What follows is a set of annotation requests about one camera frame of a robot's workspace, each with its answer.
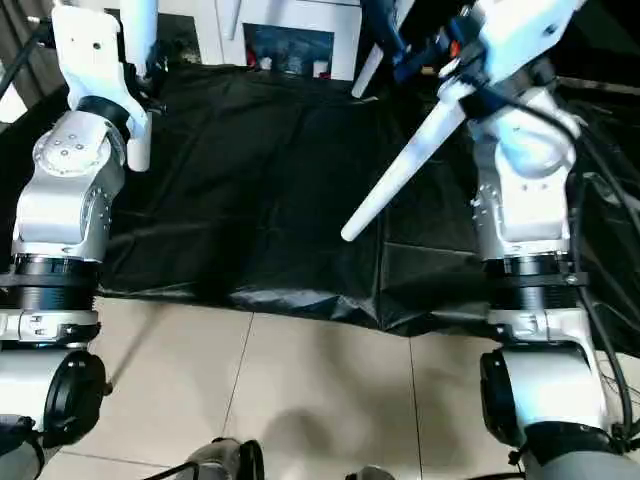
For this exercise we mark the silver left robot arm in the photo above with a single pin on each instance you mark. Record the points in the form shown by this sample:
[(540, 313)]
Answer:
[(65, 200)]

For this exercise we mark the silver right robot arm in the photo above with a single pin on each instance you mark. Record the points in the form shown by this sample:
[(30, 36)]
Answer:
[(530, 225)]

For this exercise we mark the red bottle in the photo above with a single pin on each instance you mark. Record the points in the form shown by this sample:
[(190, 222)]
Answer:
[(253, 57)]

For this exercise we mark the white glass-door cabinet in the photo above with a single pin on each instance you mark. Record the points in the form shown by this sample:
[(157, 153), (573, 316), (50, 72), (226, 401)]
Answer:
[(290, 12)]

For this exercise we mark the grey curtain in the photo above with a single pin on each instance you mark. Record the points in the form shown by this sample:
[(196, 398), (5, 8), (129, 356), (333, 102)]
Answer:
[(22, 30)]

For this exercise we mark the dark metal pole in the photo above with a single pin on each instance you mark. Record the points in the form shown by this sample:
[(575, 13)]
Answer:
[(600, 85)]

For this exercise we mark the black mat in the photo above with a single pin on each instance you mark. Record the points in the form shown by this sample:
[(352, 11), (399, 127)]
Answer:
[(275, 200)]

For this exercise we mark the black stand leg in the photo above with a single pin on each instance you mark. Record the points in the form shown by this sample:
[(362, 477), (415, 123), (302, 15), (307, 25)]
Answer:
[(132, 355)]

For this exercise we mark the grey robot left foot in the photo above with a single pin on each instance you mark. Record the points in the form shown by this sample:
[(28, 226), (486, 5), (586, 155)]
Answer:
[(225, 460)]

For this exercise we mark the grey robot foot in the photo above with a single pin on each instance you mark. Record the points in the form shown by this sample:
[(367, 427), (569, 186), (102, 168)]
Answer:
[(372, 474), (225, 460)]

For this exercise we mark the grey robot right foot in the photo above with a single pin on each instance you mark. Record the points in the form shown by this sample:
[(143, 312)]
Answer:
[(372, 474)]

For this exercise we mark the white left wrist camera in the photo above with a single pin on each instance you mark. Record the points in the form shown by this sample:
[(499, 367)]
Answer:
[(95, 55)]

